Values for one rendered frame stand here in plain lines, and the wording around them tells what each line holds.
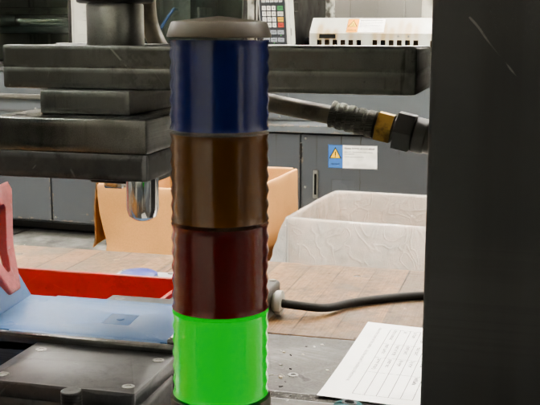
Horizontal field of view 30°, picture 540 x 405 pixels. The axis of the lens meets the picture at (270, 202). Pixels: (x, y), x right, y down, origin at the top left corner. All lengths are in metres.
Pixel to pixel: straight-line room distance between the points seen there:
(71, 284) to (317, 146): 4.32
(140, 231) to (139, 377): 2.46
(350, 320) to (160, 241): 2.04
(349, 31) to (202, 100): 5.12
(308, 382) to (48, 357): 0.27
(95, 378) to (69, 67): 0.19
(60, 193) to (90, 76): 5.28
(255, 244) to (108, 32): 0.30
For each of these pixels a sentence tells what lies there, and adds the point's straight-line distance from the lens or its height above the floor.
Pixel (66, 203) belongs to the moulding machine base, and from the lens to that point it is 5.90.
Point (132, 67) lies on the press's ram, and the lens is 0.62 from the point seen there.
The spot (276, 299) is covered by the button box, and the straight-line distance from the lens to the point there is 1.03.
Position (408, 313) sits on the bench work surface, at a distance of 1.07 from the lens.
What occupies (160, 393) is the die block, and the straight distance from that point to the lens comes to 0.64.
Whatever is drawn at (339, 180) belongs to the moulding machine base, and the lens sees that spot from 5.27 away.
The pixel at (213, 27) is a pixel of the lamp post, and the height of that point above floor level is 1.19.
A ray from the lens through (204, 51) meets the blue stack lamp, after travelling 0.37.
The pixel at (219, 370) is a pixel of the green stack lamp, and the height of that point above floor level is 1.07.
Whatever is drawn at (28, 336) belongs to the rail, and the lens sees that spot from 0.70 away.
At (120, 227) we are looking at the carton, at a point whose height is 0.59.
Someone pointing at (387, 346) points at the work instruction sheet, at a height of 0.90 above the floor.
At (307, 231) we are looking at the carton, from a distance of 2.94.
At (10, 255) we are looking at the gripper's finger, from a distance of 0.75.
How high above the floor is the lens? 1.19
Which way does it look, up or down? 10 degrees down
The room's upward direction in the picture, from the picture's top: straight up
